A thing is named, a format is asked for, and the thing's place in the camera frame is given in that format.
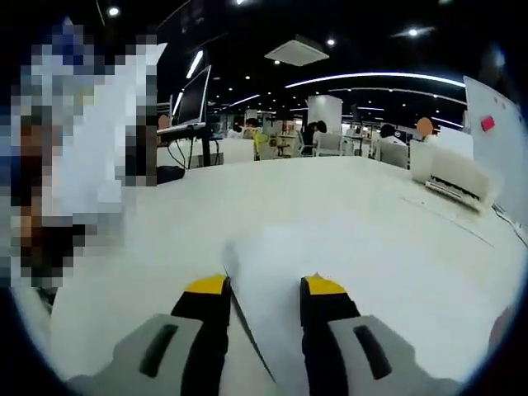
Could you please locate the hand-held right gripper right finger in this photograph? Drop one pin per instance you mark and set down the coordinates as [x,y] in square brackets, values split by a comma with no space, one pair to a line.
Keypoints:
[342,350]

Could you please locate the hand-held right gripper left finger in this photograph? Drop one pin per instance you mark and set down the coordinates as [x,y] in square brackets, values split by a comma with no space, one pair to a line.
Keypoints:
[181,350]

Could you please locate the stack of white printing papers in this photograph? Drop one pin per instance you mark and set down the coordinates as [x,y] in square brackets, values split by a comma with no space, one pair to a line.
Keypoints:
[268,297]

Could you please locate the person's right hand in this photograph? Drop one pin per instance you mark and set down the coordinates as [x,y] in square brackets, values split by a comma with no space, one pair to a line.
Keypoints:
[500,332]

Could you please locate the white table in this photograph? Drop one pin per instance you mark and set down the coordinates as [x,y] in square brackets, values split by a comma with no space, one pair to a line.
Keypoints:
[350,198]

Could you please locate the white office chair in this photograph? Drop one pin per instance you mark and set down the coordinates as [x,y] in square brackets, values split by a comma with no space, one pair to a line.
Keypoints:
[329,145]

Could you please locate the white printer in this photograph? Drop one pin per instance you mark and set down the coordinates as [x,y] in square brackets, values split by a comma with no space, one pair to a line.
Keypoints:
[453,173]

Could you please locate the yellow stand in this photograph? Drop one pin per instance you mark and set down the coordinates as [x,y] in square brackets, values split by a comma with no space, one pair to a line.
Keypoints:
[258,144]

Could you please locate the white whiteboard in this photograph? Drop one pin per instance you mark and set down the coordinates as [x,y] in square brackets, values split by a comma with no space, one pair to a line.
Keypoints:
[495,156]

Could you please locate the computer monitor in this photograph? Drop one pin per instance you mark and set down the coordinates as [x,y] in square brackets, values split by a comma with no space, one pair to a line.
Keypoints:
[194,99]

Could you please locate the red whiteboard eraser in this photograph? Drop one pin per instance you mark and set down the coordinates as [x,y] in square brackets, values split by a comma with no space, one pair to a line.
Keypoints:
[487,124]

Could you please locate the straight ceiling light strip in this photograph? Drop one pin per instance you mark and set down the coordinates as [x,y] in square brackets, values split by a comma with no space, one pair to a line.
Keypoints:
[371,77]

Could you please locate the long curved ceiling light strip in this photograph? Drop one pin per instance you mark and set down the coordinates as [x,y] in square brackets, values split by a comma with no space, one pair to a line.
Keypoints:
[194,64]

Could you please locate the ceiling air conditioner unit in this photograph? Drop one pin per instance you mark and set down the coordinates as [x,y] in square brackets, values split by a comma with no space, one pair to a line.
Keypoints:
[297,53]

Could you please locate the dark ceiling-hung screen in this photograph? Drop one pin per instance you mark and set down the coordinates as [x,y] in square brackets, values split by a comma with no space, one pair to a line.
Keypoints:
[194,18]

